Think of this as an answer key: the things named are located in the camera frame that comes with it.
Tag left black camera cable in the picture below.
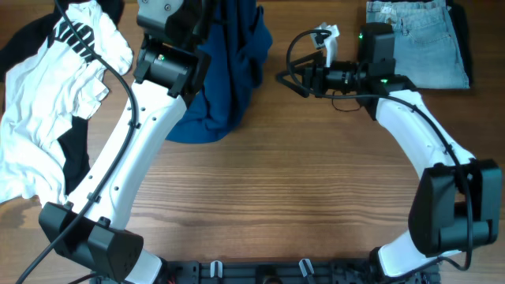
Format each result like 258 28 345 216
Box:
14 0 141 284

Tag black garment at left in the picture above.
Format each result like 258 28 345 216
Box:
0 0 125 196

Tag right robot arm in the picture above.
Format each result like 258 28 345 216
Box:
276 23 503 283

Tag black camera cable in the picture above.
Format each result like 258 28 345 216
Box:
286 28 474 272
14 0 141 284

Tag right black camera cable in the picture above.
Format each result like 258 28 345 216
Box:
286 28 474 272

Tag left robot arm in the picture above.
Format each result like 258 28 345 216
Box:
39 0 218 283

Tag blue polo shirt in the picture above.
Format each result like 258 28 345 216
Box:
166 0 273 144

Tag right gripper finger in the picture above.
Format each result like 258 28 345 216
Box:
290 50 324 67
275 70 310 98

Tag white printed t-shirt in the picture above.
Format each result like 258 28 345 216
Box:
0 0 134 208

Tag folded light blue jeans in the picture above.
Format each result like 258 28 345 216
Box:
366 0 469 89

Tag black folded garment under jeans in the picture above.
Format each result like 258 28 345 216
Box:
447 0 473 86

